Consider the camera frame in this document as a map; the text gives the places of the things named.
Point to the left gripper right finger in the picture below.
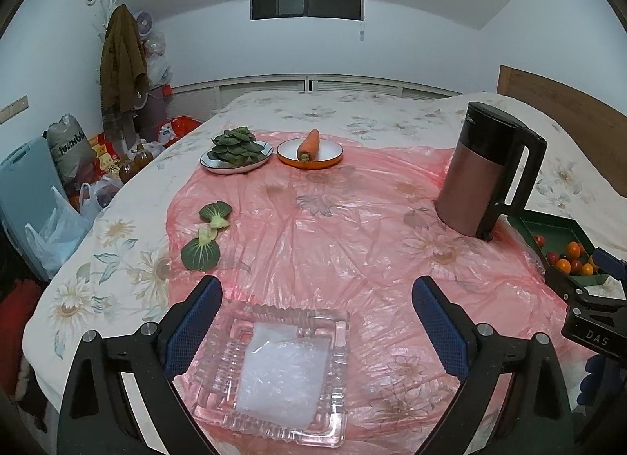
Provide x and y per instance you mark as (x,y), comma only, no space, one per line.
(535,417)

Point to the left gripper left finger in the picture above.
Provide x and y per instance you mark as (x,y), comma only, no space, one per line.
(97,416)

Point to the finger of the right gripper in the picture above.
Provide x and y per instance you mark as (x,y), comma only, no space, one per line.
(610,265)
(568,285)

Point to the orange mandarin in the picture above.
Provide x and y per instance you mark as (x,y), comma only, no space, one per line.
(587,269)
(573,251)
(594,266)
(564,266)

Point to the dark red apple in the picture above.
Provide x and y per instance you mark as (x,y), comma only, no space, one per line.
(576,267)

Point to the green tray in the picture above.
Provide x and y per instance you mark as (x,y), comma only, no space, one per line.
(558,232)

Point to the wooden headboard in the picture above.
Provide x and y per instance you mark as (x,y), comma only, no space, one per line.
(598,129)

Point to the black and bronze kettle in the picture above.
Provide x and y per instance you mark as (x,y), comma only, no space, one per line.
(493,170)

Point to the clear glass ashtray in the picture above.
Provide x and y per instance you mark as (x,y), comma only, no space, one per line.
(273,373)

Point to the white plastic bag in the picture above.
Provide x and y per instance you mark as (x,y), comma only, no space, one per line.
(60,236)

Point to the pink plastic sheet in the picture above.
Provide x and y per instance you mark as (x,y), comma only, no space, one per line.
(354,238)

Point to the blue plastic board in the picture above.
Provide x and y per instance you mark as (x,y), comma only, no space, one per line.
(27,177)

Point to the red yellow snack box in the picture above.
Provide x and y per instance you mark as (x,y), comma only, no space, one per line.
(107,159)

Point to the grey printed bag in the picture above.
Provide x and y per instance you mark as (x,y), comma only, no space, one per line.
(70,150)

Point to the floral bed quilt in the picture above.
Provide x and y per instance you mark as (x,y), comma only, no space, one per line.
(119,277)

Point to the white plate black rim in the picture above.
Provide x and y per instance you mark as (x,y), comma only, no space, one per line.
(219,167)

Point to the orange oval dish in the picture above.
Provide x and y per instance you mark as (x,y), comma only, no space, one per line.
(330,154)

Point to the carrot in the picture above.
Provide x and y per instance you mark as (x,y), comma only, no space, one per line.
(309,149)

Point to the pile of bok choy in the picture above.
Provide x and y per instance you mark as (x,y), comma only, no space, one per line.
(235,144)

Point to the olive green jacket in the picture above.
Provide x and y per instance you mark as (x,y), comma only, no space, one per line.
(123,67)

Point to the small white fan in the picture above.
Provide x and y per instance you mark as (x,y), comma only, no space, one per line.
(145,23)

